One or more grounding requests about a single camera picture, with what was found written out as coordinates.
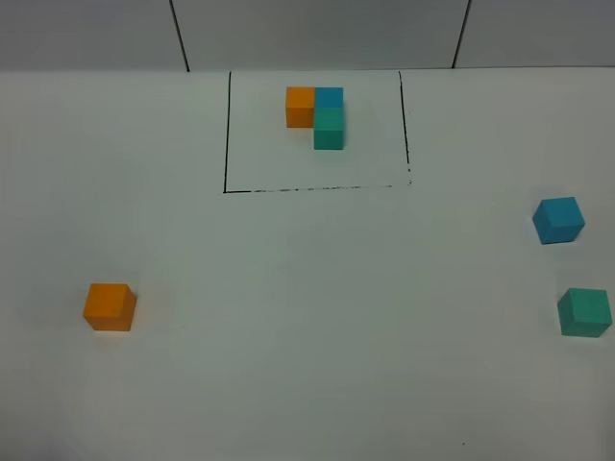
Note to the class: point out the orange template cube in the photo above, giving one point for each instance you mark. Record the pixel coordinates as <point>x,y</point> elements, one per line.
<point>299,106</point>

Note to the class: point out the green loose cube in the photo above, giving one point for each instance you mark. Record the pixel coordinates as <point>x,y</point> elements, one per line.
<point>584,312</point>

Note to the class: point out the green template cube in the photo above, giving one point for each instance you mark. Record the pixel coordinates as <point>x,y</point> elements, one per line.
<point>329,129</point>

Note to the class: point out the blue template cube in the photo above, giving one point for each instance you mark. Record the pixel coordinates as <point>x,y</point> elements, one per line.
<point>329,97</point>

